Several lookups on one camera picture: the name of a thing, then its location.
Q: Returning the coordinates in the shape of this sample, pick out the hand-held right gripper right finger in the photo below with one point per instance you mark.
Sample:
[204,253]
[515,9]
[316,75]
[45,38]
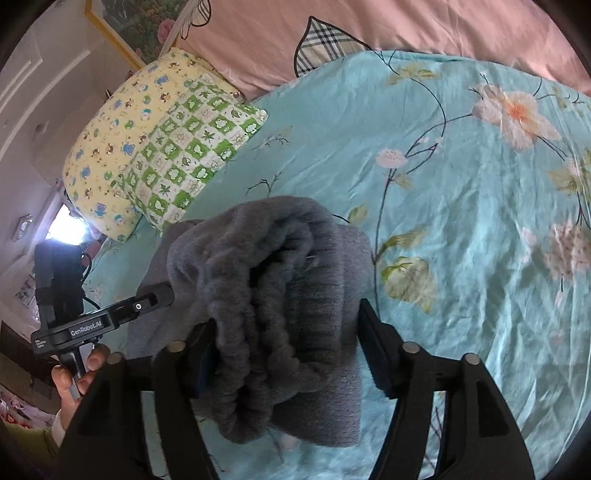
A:
[376,360]

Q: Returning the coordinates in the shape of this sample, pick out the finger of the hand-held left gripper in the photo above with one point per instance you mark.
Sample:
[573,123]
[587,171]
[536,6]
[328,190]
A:
[145,303]

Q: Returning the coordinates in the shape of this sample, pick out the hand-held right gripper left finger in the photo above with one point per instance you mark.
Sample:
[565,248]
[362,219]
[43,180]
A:
[205,369]

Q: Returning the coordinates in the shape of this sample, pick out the grey fleece pants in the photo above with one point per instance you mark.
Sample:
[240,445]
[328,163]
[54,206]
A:
[286,277]

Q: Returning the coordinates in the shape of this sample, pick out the person's left forearm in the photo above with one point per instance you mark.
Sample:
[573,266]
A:
[32,445]

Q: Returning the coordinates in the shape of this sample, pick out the person's left hand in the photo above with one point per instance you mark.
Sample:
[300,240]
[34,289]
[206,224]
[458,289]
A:
[67,408]

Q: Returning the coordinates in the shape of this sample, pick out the small colourful picture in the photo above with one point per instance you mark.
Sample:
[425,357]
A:
[25,290]

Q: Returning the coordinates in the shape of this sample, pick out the bright window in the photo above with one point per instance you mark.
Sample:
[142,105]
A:
[67,228]

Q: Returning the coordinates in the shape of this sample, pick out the dark wooden furniture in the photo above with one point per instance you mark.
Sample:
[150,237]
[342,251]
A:
[16,353]

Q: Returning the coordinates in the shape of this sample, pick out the pink patterned cloth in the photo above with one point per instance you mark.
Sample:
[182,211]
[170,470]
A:
[16,406]

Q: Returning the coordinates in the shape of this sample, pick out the teal floral bedsheet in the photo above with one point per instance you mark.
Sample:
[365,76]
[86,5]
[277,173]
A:
[461,230]

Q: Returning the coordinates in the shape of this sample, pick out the green checked pillow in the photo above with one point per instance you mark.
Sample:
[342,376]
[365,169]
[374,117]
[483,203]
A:
[184,152]

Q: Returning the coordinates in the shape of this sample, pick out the yellow cartoon print pillow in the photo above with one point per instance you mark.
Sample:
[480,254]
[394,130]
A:
[115,138]

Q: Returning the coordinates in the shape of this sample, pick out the gold framed floral painting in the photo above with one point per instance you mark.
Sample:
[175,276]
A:
[138,23]

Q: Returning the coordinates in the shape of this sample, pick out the pink duvet with plaid hearts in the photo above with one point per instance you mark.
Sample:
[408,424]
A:
[415,23]

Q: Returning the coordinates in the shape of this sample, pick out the white wall switch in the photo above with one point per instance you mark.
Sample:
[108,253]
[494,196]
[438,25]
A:
[22,226]

